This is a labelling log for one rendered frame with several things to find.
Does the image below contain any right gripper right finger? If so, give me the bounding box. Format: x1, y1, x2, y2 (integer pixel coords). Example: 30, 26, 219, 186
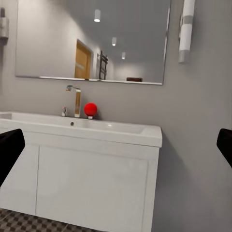
217, 128, 232, 167

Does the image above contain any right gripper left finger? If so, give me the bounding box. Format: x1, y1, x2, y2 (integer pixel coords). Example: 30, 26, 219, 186
0, 129, 25, 186

